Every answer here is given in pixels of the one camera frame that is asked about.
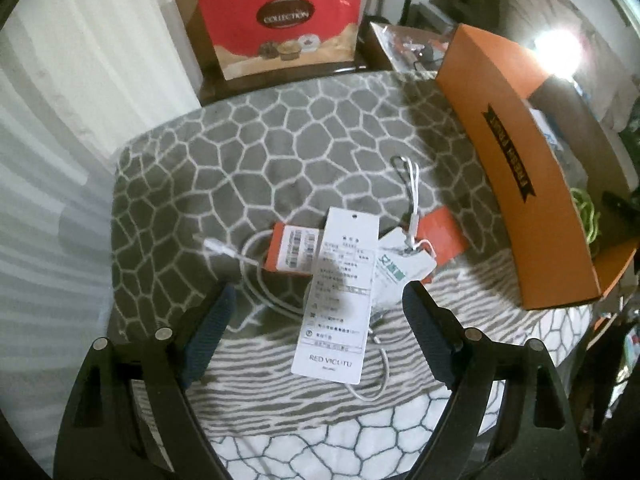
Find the long white clothing tag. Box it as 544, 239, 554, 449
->
291, 206, 378, 383

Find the plain orange tag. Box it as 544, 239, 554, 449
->
414, 207, 472, 286

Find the clear plastic bag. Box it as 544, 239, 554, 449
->
370, 22, 458, 73

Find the white mask packet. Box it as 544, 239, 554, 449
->
532, 107, 568, 156

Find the small white green tag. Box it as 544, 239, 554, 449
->
372, 227, 436, 311

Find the white charging cable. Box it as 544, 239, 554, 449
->
202, 230, 406, 403

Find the white curtain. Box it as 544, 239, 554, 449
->
0, 0, 201, 461

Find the white tag string loop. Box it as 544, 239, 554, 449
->
390, 156, 425, 252

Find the orange barcode tag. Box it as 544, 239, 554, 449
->
262, 222, 326, 276

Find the orange cardboard box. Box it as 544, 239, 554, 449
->
435, 23, 640, 311

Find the lit lantern lamp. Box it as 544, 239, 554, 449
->
530, 27, 586, 76

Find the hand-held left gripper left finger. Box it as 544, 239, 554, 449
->
54, 282, 238, 480

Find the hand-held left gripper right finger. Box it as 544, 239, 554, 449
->
400, 280, 586, 480

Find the green cord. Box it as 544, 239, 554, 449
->
570, 187, 602, 257

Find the red chocolate gift bag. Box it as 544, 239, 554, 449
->
198, 0, 364, 81

